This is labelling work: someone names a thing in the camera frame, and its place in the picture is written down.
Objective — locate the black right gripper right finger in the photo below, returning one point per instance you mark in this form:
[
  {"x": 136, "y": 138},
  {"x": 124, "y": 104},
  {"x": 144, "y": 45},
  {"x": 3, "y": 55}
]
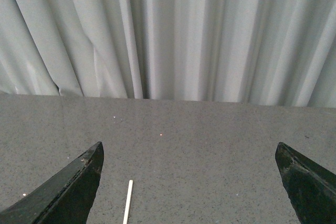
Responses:
[{"x": 310, "y": 187}]

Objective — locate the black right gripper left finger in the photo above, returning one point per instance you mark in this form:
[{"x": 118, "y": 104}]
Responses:
[{"x": 66, "y": 197}]

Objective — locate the white chopstick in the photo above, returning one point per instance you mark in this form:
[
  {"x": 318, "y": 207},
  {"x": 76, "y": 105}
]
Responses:
[{"x": 128, "y": 202}]

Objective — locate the grey pleated curtain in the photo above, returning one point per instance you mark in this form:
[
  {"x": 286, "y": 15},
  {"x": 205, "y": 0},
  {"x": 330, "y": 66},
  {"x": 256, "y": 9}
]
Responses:
[{"x": 265, "y": 52}]

